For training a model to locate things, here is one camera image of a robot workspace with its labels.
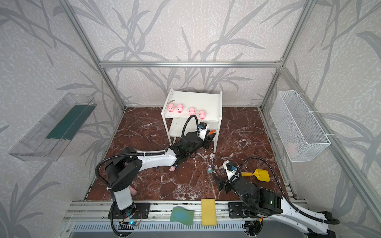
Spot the pink pig toy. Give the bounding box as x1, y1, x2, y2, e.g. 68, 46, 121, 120
176, 104, 184, 113
189, 108, 196, 116
167, 103, 175, 113
198, 110, 206, 120

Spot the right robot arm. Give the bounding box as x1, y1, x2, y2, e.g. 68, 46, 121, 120
213, 161, 340, 238

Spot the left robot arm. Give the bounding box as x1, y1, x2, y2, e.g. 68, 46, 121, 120
95, 115, 217, 212

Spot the white two-tier shelf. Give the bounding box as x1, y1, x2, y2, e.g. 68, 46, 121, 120
161, 87, 223, 154

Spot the yellow sponge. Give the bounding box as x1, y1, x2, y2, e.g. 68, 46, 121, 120
201, 199, 217, 226

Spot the yellow toy spatula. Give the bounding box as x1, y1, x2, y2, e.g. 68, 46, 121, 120
241, 169, 270, 182

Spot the green blue sponge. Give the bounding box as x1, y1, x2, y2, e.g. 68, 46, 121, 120
170, 206, 195, 226

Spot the pink object in basket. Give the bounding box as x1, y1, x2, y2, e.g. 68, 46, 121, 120
285, 142, 298, 159

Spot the green circuit board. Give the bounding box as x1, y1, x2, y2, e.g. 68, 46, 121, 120
119, 221, 140, 230

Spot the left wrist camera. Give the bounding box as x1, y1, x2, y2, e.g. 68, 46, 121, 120
196, 122, 208, 140

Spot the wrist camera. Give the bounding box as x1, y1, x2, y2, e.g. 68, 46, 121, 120
223, 160, 239, 183
196, 122, 208, 140

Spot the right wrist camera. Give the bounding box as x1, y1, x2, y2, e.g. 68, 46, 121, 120
223, 160, 239, 183

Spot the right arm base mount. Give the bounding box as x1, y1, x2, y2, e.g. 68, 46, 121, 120
228, 202, 253, 219

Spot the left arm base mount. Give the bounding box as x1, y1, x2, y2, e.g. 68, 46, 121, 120
108, 201, 151, 219

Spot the white wire mesh basket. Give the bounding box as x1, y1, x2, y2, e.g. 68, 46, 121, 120
270, 90, 331, 163

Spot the clear plastic wall bin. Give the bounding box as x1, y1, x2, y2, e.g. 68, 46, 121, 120
9, 93, 97, 162

